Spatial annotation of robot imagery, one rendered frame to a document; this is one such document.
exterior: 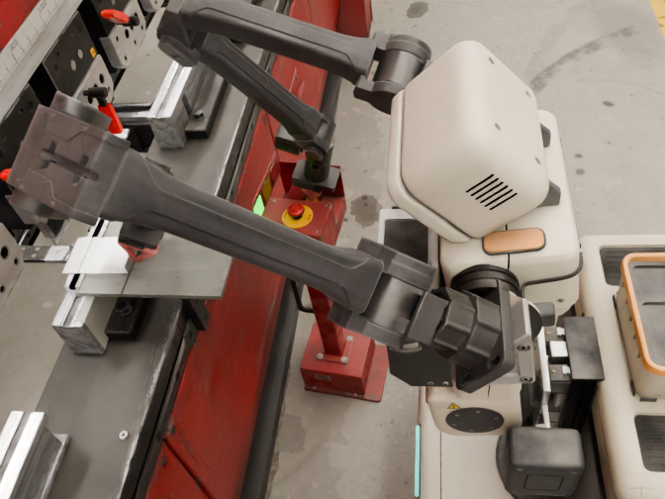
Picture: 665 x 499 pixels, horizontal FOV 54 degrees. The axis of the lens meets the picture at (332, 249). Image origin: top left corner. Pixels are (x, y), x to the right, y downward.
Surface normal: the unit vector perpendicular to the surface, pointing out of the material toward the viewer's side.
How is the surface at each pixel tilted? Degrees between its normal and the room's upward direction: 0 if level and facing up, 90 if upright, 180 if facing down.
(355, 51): 30
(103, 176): 66
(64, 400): 0
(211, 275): 0
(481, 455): 0
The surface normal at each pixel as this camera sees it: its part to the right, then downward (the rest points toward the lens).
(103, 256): -0.13, -0.64
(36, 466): 0.98, 0.01
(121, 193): 0.54, 0.23
